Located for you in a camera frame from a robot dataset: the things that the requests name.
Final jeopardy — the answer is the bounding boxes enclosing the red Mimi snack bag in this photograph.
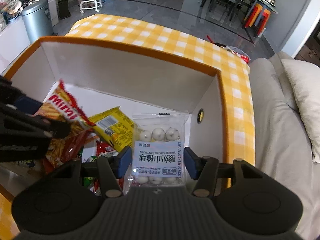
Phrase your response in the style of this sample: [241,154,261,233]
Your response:
[34,80,94,173]

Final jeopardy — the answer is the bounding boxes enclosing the red silver snack bag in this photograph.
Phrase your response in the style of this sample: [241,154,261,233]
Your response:
[96,141,118,158]

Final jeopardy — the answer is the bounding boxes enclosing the grey metal trash can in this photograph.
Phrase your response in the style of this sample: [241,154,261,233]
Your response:
[22,0,54,43]

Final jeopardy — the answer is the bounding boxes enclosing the grey sofa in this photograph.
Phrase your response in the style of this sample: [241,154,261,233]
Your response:
[249,51,319,239]

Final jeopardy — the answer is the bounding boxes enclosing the cream cushion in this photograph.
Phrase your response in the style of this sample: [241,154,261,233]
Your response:
[282,59,319,163]

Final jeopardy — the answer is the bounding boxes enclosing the yellow checkered tablecloth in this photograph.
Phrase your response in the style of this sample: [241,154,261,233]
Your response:
[11,15,255,239]

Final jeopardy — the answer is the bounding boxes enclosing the orange cardboard box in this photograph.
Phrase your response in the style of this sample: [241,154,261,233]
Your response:
[2,36,227,161]

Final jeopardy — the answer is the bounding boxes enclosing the white small stool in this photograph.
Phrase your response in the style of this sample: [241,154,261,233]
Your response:
[79,0,103,14]

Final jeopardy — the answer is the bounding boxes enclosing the orange stacked stools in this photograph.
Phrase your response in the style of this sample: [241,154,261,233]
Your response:
[244,2,271,37]

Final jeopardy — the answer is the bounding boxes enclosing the yellow snack packet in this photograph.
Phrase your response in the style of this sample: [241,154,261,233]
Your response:
[89,106,135,153]

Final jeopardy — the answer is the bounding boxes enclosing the clear yogurt ball packet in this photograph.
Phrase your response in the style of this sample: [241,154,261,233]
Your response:
[124,112,189,194]

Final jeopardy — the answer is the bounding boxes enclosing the flowers and toys cluster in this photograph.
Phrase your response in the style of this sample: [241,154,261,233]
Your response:
[1,0,23,25]

